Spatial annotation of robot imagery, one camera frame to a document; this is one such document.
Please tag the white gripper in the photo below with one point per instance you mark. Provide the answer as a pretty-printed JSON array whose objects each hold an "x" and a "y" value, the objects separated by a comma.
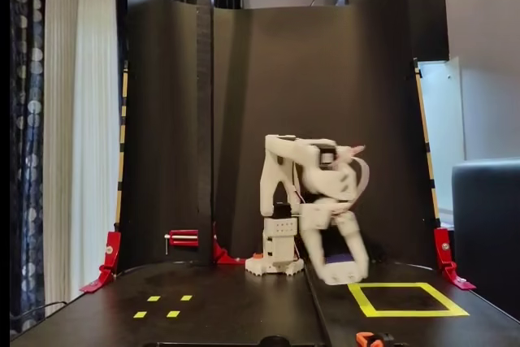
[{"x": 340, "y": 223}]

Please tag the blue white charger block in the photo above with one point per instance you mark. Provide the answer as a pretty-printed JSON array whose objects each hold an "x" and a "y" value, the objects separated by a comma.
[{"x": 340, "y": 258}]

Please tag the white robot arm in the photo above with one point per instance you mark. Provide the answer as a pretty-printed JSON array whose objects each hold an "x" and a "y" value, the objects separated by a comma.
[{"x": 272, "y": 176}]

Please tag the orange black spring clamp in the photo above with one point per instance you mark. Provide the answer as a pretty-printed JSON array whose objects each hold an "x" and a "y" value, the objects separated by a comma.
[
  {"x": 363, "y": 339},
  {"x": 256, "y": 256}
]

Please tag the yellow tape square outline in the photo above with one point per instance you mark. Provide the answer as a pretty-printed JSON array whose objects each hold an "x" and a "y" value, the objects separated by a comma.
[{"x": 406, "y": 313}]

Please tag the red plastic clamp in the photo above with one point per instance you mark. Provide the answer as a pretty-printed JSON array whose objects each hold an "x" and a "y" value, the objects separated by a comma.
[
  {"x": 443, "y": 241},
  {"x": 111, "y": 249}
]

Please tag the yellow black striped stick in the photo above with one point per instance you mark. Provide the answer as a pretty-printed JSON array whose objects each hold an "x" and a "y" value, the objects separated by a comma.
[
  {"x": 123, "y": 119},
  {"x": 426, "y": 148}
]

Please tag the red screw clamp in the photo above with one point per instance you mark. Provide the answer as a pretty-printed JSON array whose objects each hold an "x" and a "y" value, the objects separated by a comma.
[{"x": 185, "y": 241}]

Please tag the black sofa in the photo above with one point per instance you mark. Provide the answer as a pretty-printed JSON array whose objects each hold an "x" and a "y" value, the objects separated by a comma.
[{"x": 487, "y": 221}]

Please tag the small yellow tape marker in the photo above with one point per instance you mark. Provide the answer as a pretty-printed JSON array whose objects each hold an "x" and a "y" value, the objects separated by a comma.
[
  {"x": 154, "y": 298},
  {"x": 186, "y": 297},
  {"x": 173, "y": 314},
  {"x": 140, "y": 314}
]

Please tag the black backdrop board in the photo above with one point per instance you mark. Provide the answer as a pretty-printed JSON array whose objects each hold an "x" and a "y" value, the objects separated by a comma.
[{"x": 325, "y": 79}]

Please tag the black vertical mast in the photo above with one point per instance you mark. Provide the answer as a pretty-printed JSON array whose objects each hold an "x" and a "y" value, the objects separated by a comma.
[{"x": 205, "y": 119}]

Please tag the white pleated curtain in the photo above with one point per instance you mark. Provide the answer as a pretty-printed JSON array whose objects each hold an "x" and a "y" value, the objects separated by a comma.
[{"x": 81, "y": 119}]

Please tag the red mast base bracket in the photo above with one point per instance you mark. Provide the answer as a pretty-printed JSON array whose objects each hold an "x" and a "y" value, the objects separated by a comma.
[{"x": 221, "y": 255}]

